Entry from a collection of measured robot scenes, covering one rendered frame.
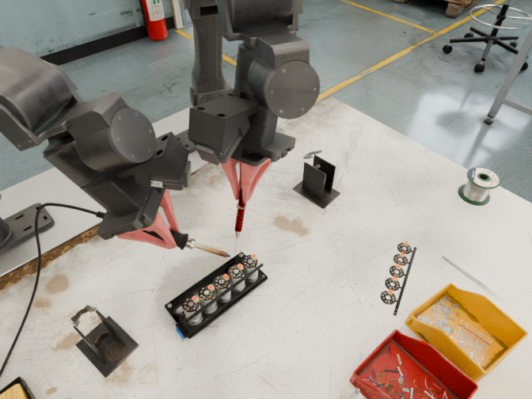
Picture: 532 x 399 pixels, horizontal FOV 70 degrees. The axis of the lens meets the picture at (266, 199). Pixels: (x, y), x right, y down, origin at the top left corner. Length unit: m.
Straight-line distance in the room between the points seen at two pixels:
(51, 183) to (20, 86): 0.51
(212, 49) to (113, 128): 0.39
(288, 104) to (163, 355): 0.41
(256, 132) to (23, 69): 0.25
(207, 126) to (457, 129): 2.18
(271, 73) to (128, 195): 0.22
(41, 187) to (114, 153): 0.54
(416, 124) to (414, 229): 1.69
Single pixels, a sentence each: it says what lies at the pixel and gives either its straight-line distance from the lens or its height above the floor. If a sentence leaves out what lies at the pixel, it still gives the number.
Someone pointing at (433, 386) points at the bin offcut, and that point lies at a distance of 0.64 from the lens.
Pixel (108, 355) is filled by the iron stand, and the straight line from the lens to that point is 0.65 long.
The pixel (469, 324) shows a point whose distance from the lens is 0.70.
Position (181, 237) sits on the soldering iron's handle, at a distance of 0.56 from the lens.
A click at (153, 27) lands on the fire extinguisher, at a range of 3.27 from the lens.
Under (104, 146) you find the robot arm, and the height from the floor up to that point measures 1.08.
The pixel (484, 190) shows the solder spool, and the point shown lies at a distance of 0.87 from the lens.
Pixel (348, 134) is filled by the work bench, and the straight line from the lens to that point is 0.97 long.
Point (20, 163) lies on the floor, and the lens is 2.38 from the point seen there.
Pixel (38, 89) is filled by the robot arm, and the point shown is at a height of 1.12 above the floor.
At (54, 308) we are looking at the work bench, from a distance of 0.73.
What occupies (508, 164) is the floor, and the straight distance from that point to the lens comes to 2.37.
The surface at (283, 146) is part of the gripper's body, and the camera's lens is 0.47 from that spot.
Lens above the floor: 1.32
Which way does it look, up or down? 47 degrees down
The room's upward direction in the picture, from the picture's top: straight up
